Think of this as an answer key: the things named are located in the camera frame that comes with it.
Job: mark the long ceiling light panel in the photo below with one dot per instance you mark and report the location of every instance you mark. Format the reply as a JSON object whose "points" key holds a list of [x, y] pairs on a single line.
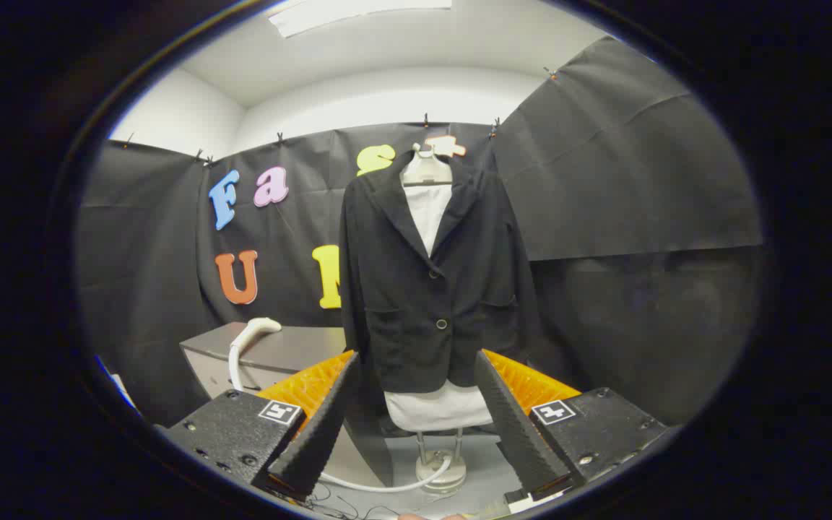
{"points": [[358, 11]]}

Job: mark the grey cabinet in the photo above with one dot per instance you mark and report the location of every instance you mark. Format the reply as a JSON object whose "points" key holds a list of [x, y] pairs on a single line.
{"points": [[293, 347]]}

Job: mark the white mannequin torso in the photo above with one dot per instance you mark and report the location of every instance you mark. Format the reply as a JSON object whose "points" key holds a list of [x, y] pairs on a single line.
{"points": [[434, 408]]}

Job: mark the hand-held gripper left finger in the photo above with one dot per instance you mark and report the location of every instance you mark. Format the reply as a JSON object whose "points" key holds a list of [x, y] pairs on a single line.
{"points": [[322, 433]]}

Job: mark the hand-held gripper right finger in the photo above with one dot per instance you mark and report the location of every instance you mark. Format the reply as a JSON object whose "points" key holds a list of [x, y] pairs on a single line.
{"points": [[513, 426]]}

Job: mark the black suit jacket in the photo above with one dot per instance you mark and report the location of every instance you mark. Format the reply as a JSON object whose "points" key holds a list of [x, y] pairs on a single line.
{"points": [[401, 289]]}

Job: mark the white clothes hanger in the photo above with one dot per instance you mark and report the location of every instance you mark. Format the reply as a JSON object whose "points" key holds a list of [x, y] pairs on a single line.
{"points": [[427, 170]]}

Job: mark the black backdrop cloth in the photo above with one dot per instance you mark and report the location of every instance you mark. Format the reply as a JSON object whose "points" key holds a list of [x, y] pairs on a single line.
{"points": [[640, 180]]}

